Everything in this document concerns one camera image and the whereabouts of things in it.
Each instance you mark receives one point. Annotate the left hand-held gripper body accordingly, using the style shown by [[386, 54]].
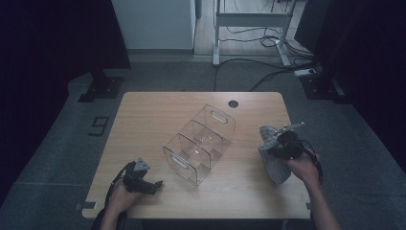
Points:
[[137, 182]]

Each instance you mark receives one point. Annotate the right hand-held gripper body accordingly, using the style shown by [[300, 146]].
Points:
[[288, 147]]

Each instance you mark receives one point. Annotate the grey striped cloth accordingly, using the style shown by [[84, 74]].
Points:
[[276, 169]]

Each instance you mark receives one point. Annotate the clear acrylic divided organizer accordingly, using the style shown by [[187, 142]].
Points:
[[199, 147]]

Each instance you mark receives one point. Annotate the person's left hand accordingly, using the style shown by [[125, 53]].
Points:
[[121, 201]]

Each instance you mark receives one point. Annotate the person's right hand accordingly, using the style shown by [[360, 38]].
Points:
[[304, 167]]

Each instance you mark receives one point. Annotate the grey tape strip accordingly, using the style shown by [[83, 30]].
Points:
[[86, 206], [308, 206]]

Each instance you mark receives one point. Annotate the black stand base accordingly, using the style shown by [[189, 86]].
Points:
[[320, 87], [103, 87]]

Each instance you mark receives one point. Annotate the black round table grommet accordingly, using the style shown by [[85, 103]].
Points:
[[233, 104]]

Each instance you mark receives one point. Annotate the white power strip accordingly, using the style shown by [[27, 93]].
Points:
[[304, 72]]

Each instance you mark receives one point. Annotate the dark curtain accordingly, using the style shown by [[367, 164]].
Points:
[[48, 64], [367, 48]]

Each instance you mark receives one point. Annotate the white cabinet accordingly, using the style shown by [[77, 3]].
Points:
[[153, 22]]

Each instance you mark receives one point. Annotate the white metal desk frame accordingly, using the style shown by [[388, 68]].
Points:
[[252, 19]]

